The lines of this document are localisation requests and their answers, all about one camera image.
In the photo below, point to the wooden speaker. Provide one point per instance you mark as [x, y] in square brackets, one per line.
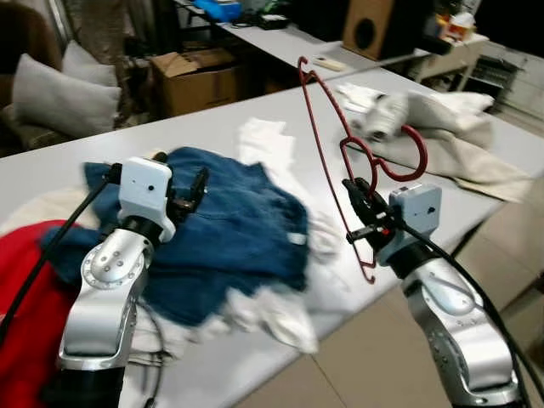
[374, 30]

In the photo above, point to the blue bag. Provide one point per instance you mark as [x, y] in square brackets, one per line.
[218, 9]

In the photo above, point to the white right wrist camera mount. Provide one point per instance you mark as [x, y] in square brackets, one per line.
[416, 208]

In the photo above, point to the white garment green print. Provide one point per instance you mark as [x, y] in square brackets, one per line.
[357, 95]

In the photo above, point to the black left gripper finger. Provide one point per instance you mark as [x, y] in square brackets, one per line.
[160, 158]
[199, 187]

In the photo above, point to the open brown cardboard box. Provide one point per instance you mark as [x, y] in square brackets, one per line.
[195, 85]

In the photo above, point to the white t-shirt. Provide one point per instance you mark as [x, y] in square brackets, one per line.
[272, 144]

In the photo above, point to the white denim jeans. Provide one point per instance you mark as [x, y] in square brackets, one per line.
[459, 161]

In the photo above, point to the grey pillow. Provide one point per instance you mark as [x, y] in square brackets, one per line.
[89, 61]
[64, 102]

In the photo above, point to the patterned beige curtain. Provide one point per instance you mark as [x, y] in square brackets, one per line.
[106, 21]

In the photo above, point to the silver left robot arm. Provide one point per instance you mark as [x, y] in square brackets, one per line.
[102, 289]

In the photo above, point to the red white-striped garment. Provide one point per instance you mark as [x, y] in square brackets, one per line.
[25, 340]

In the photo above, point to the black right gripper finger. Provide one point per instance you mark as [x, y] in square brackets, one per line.
[357, 202]
[372, 200]

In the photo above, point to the beige remote control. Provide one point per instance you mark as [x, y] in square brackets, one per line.
[330, 64]

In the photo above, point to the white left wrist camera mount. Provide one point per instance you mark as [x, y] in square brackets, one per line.
[144, 191]

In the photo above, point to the white table black legs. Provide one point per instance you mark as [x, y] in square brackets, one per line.
[170, 127]

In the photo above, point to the blue denim jeans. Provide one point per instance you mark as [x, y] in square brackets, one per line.
[229, 229]

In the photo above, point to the red hanger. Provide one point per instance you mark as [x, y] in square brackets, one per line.
[424, 153]

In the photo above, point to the white side cart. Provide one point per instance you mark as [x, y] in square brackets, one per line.
[450, 55]

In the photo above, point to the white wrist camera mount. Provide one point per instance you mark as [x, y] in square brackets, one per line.
[416, 208]
[144, 191]

